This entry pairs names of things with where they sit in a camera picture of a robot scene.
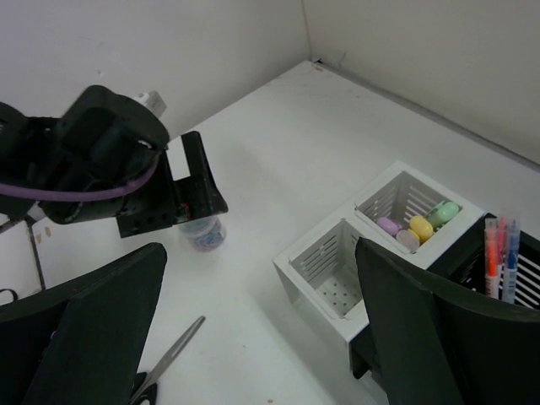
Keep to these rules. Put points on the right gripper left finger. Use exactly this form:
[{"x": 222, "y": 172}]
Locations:
[{"x": 81, "y": 342}]

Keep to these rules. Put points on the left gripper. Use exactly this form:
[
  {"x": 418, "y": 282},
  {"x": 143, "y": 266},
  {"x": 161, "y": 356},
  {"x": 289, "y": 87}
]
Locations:
[{"x": 164, "y": 202}]

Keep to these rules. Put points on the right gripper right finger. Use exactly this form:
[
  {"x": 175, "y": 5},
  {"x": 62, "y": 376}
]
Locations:
[{"x": 441, "y": 343}]

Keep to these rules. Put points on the clear paperclip jar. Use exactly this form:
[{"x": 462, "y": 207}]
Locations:
[{"x": 204, "y": 234}]

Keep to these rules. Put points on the black handled scissors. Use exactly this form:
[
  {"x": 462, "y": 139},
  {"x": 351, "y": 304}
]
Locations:
[{"x": 145, "y": 387}]

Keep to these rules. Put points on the blue pen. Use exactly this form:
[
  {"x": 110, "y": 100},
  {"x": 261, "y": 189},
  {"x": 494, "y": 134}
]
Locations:
[{"x": 512, "y": 244}]

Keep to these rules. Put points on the orange pen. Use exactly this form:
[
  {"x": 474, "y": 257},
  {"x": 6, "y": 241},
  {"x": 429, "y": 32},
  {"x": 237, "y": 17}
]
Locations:
[{"x": 491, "y": 258}]

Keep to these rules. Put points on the green highlighter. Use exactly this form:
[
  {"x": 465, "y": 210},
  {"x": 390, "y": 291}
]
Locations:
[{"x": 442, "y": 213}]

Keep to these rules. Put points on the purple highlighter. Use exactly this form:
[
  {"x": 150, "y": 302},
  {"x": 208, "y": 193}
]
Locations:
[{"x": 389, "y": 225}]

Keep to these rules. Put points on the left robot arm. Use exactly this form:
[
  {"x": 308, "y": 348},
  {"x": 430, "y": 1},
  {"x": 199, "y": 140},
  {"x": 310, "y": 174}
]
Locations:
[{"x": 105, "y": 157}]

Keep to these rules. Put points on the black slotted container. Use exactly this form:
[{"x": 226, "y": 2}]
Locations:
[{"x": 463, "y": 263}]

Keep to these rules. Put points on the white slotted container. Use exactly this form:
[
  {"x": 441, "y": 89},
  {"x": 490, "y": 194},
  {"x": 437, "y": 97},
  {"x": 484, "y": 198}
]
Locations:
[{"x": 321, "y": 270}]

